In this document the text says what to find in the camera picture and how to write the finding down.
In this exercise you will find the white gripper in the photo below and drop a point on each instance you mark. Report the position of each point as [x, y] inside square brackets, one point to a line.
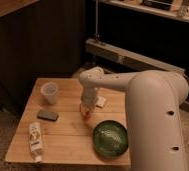
[89, 98]

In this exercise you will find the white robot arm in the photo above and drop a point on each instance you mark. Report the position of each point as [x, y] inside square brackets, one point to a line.
[152, 100]

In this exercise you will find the green ribbed bowl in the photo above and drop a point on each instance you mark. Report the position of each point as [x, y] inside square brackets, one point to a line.
[110, 139]

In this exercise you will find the white plastic cup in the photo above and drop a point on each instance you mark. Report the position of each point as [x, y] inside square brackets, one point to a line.
[49, 91]

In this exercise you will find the dark grey sponge block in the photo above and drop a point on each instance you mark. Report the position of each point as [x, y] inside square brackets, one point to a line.
[47, 115]

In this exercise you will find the white lotion bottle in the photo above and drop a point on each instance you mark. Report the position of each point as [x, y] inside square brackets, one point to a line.
[35, 141]

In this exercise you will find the vertical metal pole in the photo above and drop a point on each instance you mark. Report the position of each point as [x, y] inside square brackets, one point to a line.
[96, 19]

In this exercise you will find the upper wooden shelf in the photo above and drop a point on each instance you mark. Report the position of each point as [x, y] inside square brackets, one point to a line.
[172, 9]

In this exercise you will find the grey metal shelf rail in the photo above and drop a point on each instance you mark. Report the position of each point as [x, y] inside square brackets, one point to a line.
[129, 59]

